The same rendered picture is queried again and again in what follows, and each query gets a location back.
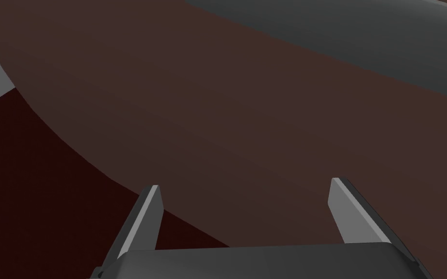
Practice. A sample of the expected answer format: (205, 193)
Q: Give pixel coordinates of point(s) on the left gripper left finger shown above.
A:
(144, 221)

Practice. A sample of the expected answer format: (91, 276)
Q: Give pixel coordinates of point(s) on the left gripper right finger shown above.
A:
(357, 223)

